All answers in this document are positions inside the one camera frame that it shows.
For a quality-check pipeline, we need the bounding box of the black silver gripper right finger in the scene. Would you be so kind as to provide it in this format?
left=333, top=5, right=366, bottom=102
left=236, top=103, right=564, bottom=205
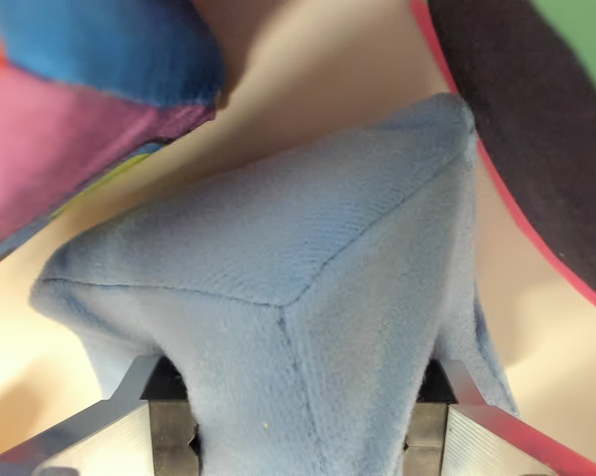
left=404, top=359, right=596, bottom=476

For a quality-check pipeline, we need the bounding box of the black silver gripper left finger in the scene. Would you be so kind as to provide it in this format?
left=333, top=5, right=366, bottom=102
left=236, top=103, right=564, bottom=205
left=0, top=354, right=203, bottom=476

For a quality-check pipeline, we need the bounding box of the light blue plush cube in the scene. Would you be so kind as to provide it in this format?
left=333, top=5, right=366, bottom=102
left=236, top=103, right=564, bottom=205
left=28, top=91, right=522, bottom=476

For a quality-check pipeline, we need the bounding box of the white fabric cube with bird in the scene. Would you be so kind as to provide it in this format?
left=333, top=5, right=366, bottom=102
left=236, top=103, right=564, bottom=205
left=408, top=0, right=596, bottom=311

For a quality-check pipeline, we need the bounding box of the orange fabric cube minus sign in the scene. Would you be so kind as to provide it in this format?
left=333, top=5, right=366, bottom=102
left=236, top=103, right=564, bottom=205
left=0, top=0, right=227, bottom=273

